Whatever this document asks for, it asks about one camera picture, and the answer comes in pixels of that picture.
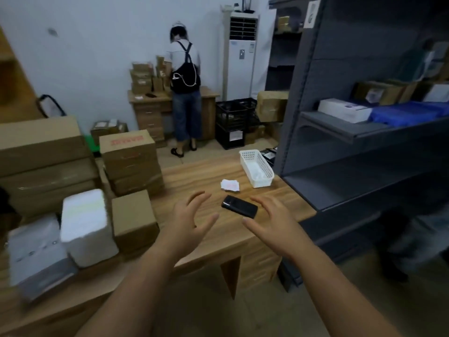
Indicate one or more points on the red printed cardboard box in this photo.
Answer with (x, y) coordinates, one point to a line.
(126, 145)

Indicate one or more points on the person's left forearm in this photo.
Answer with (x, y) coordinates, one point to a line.
(129, 298)

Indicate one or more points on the large wrapped cardboard box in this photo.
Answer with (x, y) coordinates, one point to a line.
(272, 106)

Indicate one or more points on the white perforated plastic tray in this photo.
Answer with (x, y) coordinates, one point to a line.
(254, 170)

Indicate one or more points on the stack of large cardboard boxes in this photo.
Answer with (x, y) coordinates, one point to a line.
(17, 91)

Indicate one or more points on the labelled brown shelf box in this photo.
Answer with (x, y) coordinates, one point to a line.
(379, 92)

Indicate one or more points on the stack of small cardboard boxes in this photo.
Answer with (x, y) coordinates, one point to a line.
(142, 78)

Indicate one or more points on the small plain cardboard box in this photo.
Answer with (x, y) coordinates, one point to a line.
(133, 217)

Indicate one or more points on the green platform trolley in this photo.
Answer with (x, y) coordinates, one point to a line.
(91, 143)

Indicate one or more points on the black handheld scanner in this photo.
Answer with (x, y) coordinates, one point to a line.
(240, 207)

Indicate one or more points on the person's right forearm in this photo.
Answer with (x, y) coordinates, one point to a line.
(340, 298)

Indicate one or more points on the person's left hand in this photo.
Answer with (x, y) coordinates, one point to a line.
(182, 235)

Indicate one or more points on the white paper sign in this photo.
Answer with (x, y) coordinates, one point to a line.
(312, 13)

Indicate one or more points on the small black phone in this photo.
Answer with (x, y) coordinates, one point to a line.
(151, 95)

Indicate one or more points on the dark metal shelf rack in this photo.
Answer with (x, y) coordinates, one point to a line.
(350, 186)
(280, 56)

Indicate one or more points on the white standing air conditioner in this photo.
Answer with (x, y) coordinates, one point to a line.
(240, 66)

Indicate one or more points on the person's right hand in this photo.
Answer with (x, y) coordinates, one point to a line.
(280, 235)

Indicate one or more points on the black plastic crates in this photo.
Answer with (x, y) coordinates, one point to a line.
(224, 140)

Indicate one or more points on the wooden drawer desk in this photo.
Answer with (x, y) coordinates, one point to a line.
(147, 115)

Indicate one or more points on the medium taped cardboard box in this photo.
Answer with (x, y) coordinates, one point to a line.
(105, 131)

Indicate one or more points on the black plastic crate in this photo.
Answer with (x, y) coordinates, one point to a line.
(229, 114)
(252, 108)

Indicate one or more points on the white foam parcel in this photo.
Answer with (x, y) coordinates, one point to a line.
(87, 228)

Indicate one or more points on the black scanners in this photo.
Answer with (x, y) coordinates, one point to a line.
(269, 156)

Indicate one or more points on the stack of white stickers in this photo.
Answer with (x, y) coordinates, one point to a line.
(229, 186)

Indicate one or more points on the white flat box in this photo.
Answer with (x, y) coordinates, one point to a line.
(343, 110)

